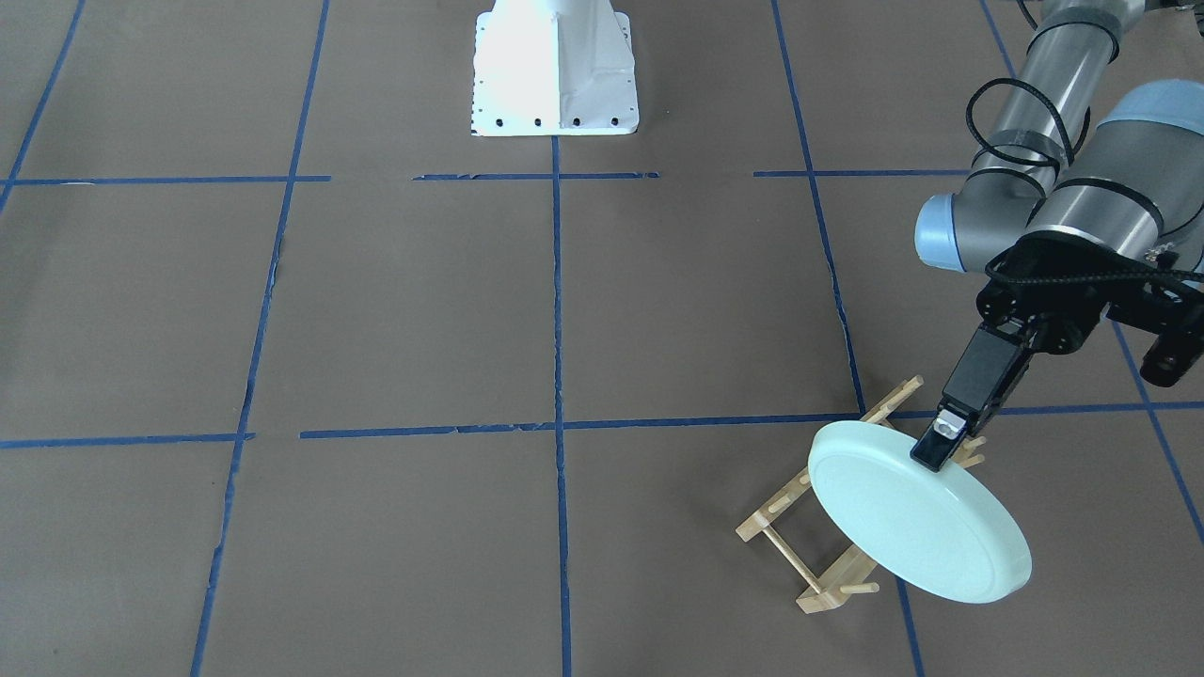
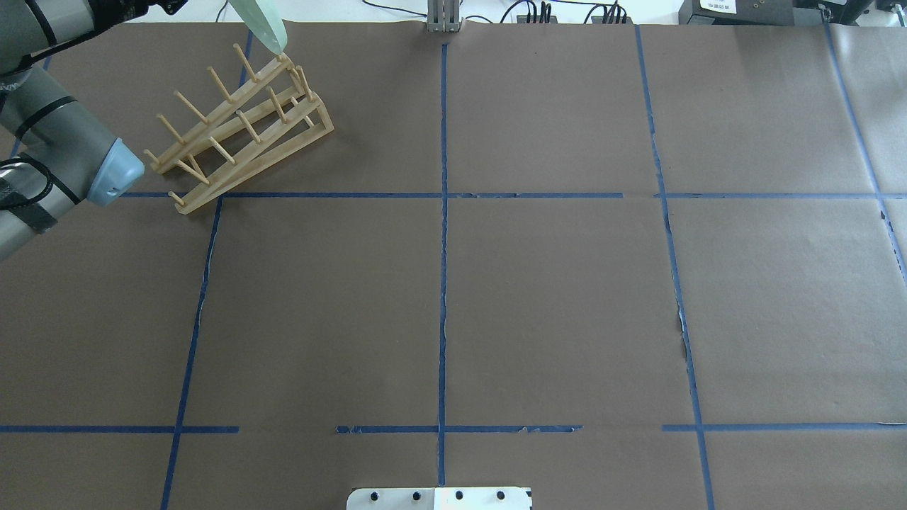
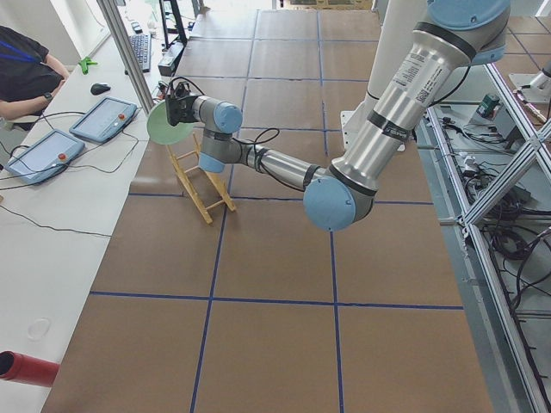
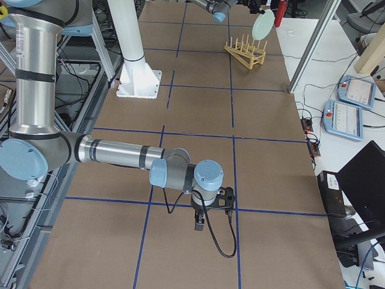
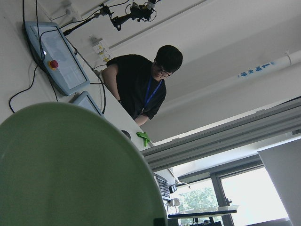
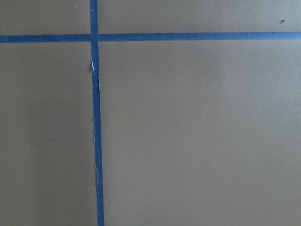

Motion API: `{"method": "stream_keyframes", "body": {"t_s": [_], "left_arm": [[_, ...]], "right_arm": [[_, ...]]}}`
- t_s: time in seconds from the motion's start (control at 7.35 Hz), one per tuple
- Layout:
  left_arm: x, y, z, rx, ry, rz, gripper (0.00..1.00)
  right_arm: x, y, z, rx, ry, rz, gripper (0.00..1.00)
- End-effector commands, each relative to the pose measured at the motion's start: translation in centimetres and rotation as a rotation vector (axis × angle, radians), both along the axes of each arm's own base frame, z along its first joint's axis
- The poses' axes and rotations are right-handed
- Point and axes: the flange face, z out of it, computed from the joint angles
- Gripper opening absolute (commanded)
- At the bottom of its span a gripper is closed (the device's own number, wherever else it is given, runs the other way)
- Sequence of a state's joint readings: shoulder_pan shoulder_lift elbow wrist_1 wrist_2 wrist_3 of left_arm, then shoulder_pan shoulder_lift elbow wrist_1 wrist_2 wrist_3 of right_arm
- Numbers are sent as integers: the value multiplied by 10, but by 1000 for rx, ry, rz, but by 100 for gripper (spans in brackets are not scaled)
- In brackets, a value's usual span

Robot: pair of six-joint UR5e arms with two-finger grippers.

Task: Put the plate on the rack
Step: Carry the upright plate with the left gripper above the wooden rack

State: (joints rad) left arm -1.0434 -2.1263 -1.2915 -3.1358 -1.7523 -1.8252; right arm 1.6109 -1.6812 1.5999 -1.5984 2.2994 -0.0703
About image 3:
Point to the light green plate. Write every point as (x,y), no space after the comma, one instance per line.
(161,132)

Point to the seated person black shirt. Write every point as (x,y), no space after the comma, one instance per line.
(30,75)

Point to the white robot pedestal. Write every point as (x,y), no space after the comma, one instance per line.
(394,43)

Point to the red cylinder bottle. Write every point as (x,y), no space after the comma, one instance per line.
(25,369)

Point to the green electronic box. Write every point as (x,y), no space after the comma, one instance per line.
(488,105)

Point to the wooden dish rack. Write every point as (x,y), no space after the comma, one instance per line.
(207,190)

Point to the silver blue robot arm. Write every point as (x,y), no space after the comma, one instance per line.
(450,34)

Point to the blue teach pendant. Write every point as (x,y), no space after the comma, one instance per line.
(104,120)
(46,158)

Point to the near blue teach pendant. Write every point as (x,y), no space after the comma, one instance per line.
(46,158)

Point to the far blue teach pendant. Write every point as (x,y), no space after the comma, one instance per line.
(104,120)

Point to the black computer mouse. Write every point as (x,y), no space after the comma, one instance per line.
(97,89)

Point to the black gripper camera mount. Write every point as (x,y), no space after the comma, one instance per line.
(179,87)

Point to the green plastic clamp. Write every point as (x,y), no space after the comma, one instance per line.
(85,64)

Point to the black keyboard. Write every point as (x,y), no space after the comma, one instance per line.
(142,50)

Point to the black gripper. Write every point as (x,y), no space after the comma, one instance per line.
(178,113)

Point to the aluminium side frame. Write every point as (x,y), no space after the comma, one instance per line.
(490,180)

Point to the aluminium frame post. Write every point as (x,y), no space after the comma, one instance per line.
(118,31)

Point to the black box device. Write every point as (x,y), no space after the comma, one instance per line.
(170,59)

